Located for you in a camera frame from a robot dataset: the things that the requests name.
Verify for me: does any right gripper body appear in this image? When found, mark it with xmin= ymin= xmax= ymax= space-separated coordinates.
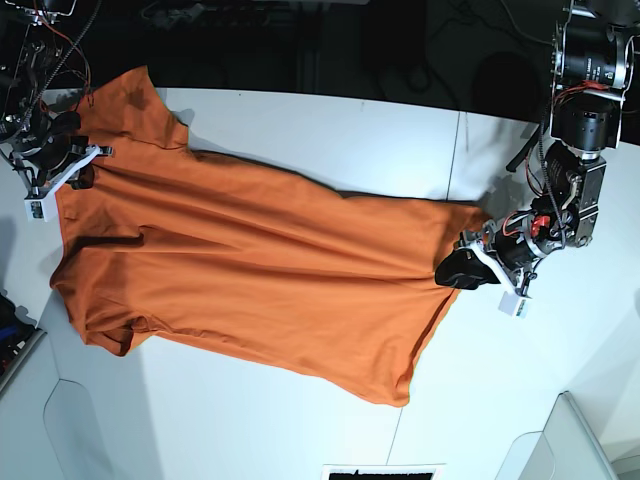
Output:
xmin=7 ymin=112 xmax=113 ymax=199

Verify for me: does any grey chair back right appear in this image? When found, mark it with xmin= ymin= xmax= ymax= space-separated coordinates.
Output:
xmin=496 ymin=391 xmax=617 ymax=480

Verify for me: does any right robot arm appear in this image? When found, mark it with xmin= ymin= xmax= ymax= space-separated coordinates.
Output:
xmin=1 ymin=1 xmax=113 ymax=202

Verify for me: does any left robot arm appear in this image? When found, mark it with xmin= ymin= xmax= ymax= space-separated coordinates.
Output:
xmin=435 ymin=1 xmax=639 ymax=299

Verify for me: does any white table cable grommet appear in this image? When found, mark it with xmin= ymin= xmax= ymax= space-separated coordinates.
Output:
xmin=321 ymin=464 xmax=446 ymax=480

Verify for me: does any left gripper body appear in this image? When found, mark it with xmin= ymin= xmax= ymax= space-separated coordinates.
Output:
xmin=459 ymin=212 xmax=555 ymax=296

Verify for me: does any orange t-shirt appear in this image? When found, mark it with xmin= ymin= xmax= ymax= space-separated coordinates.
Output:
xmin=50 ymin=67 xmax=485 ymax=407

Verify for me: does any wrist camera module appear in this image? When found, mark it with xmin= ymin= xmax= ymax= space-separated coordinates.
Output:
xmin=24 ymin=196 xmax=58 ymax=222
xmin=498 ymin=292 xmax=531 ymax=318

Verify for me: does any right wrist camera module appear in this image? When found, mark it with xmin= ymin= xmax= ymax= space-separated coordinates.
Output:
xmin=24 ymin=196 xmax=58 ymax=222

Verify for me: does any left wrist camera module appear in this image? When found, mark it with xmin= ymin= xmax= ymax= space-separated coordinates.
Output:
xmin=498 ymin=292 xmax=531 ymax=318

